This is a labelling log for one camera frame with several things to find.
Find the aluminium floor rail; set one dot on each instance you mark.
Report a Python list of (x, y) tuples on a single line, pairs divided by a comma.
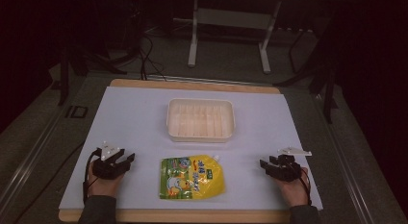
[(32, 156), (346, 160)]

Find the black floor bracket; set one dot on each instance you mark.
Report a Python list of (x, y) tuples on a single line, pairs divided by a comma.
[(77, 112)]

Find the white table mat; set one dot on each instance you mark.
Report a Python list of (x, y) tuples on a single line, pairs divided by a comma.
[(134, 121)]

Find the person's right hand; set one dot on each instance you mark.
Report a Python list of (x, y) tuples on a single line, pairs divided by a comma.
[(292, 193)]

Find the black tripod stand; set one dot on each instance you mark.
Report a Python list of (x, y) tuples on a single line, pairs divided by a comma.
[(80, 60)]

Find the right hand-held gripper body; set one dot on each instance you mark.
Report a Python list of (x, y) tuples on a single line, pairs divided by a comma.
[(287, 171)]

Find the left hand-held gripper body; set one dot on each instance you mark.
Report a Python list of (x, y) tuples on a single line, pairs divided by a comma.
[(107, 169)]

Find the yellow spouted pouch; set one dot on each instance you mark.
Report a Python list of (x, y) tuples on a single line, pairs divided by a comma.
[(197, 180)]

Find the white metal stand frame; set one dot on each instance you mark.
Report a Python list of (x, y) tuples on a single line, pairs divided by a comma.
[(231, 19)]

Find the black angled stand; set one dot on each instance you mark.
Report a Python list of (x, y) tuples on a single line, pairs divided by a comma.
[(324, 76)]

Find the white plastic tray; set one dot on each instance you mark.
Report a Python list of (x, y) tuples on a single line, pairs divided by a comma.
[(200, 121)]

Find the wooden table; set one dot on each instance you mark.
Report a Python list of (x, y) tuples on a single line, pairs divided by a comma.
[(192, 216)]

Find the person's left hand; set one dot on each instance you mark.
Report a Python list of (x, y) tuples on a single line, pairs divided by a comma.
[(103, 187)]

